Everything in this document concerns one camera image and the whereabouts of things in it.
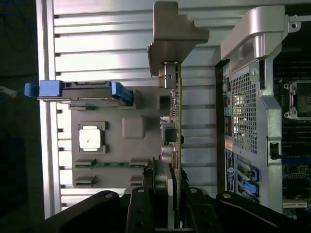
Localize grey open PC case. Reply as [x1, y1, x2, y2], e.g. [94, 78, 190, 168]
[213, 4, 311, 215]

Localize grey printed parts rack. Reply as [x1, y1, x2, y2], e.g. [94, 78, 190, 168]
[69, 88, 186, 190]

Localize green RAM stick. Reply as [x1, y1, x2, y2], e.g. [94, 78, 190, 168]
[73, 161, 149, 168]

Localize green motherboard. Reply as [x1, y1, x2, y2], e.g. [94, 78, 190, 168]
[273, 48, 311, 215]

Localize hard disk with blue rails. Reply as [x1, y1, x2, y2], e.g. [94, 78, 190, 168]
[24, 80, 135, 109]

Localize CPU socket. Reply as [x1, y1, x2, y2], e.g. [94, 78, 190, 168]
[283, 81, 311, 120]

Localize silver CPU chip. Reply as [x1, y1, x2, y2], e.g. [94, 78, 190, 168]
[79, 125, 101, 150]

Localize blue floor cable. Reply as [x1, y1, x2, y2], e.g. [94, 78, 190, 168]
[0, 0, 33, 52]

